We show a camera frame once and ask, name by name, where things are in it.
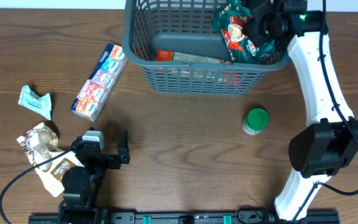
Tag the green lid jar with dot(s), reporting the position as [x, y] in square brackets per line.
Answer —
[256, 121]

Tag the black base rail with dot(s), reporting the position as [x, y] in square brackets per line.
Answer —
[243, 217]

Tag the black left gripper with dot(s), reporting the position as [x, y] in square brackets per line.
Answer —
[114, 162]

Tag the red spaghetti packet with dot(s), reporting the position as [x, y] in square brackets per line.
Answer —
[172, 56]

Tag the teal wet wipes packet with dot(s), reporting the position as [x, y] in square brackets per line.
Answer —
[39, 104]

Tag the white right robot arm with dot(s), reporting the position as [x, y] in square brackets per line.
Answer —
[330, 140]

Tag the colourful tissue multipack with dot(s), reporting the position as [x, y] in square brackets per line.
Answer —
[94, 94]

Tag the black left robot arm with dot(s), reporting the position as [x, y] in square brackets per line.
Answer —
[83, 183]

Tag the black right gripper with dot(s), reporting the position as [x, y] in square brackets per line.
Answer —
[252, 28]

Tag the beige brown snack pouch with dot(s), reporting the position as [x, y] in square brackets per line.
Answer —
[41, 144]

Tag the grey plastic lattice basket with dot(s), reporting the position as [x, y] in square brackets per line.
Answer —
[179, 51]

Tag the green coffee sachet bag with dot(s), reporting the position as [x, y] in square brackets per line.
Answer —
[230, 20]

